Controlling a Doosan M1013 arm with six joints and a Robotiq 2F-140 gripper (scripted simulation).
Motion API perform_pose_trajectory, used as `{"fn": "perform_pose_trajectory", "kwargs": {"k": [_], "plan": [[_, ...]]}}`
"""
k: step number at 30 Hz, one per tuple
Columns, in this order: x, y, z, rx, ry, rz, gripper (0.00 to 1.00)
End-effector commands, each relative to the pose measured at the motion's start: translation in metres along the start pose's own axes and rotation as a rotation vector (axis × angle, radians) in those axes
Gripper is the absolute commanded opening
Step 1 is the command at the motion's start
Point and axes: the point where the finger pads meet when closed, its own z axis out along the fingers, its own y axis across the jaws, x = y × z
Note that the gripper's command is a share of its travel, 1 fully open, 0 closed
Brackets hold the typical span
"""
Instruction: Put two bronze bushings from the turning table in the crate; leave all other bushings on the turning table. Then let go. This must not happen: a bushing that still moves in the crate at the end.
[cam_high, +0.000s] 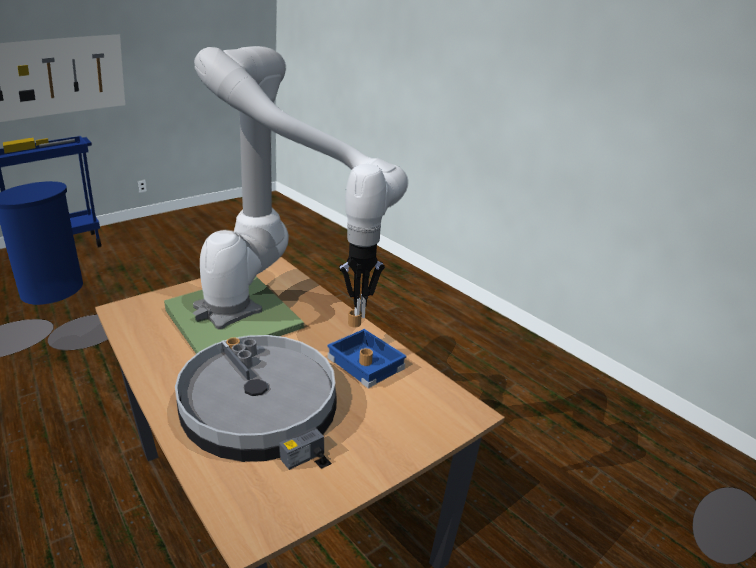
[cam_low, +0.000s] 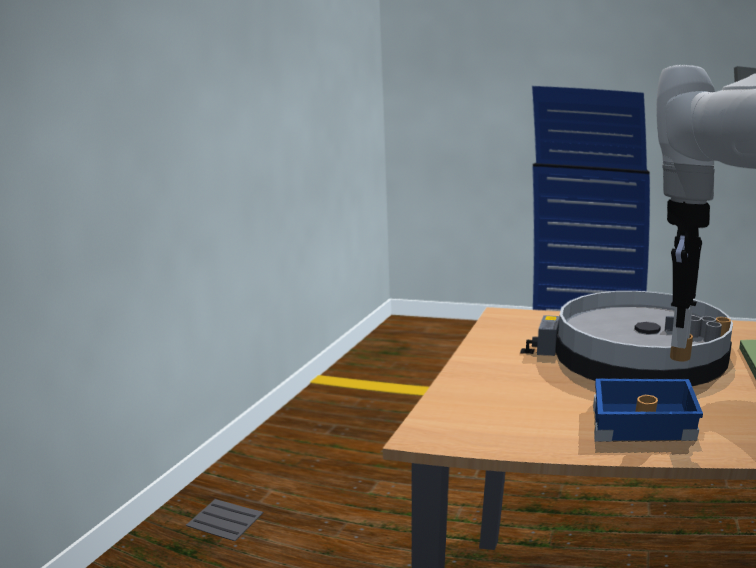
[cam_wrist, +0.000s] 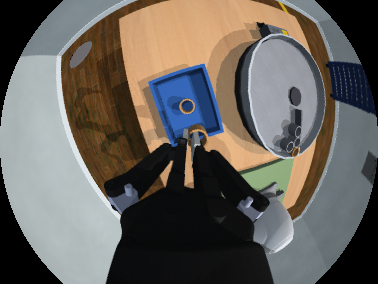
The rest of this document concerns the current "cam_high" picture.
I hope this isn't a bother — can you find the blue crate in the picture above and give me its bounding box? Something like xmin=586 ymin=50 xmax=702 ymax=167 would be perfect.
xmin=328 ymin=329 xmax=406 ymax=389

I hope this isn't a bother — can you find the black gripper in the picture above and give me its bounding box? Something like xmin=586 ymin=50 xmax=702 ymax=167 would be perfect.
xmin=339 ymin=243 xmax=385 ymax=318

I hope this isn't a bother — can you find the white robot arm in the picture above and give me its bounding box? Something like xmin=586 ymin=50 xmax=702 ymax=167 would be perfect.
xmin=192 ymin=46 xmax=408 ymax=329

